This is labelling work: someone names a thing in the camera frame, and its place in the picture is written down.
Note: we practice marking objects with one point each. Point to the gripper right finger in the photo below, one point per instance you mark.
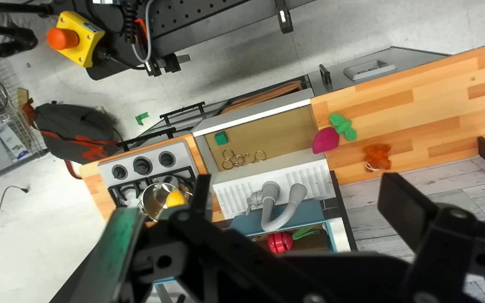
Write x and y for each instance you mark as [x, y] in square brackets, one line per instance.
[449, 244]

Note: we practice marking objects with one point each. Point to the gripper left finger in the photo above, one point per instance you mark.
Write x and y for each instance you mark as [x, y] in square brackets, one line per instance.
[209, 252]

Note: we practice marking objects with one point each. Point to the yellow toy food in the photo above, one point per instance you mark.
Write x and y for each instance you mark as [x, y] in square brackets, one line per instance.
[175, 198]

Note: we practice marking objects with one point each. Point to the red toy vegetable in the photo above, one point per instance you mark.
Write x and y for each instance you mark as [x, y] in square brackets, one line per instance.
[279, 243]

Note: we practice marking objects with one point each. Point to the grey toy tap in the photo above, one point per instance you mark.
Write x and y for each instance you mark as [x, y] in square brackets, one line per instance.
[270, 210]

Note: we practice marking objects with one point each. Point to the black toy stove burner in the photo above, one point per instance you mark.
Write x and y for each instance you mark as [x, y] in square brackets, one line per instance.
[124, 194]

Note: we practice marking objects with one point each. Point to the orange toy bear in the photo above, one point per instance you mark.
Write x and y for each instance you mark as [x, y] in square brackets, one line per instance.
[378, 156]

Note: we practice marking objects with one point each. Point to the toy kitchen sink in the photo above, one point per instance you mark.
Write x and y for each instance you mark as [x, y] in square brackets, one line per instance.
[267, 134]

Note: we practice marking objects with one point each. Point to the toy kitchen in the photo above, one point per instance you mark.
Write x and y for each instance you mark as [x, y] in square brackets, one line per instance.
[415, 105]

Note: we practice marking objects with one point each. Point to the purple toy vegetable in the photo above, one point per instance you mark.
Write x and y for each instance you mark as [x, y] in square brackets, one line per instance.
[326, 140]

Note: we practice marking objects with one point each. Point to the small silver pot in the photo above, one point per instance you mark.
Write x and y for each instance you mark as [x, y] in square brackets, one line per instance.
[154, 202]

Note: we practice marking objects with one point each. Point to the cluster of gold rings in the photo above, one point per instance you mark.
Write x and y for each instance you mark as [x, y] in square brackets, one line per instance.
[238, 159]

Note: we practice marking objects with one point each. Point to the black stove knob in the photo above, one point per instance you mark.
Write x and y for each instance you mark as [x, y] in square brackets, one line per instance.
[119, 172]
[142, 166]
[167, 159]

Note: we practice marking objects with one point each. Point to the small green block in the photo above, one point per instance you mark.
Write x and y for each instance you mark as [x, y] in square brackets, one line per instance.
[221, 137]

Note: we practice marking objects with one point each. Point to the green tape piece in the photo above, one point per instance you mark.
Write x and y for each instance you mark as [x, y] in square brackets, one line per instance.
[142, 118]

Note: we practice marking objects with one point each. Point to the grey and orange backpack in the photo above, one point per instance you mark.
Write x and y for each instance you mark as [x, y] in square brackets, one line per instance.
[74, 130]

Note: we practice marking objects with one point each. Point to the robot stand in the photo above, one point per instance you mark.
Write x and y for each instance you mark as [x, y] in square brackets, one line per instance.
[192, 21]

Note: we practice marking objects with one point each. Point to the yellow emergency stop button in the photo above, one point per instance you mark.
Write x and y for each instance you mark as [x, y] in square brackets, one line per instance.
[76, 38]

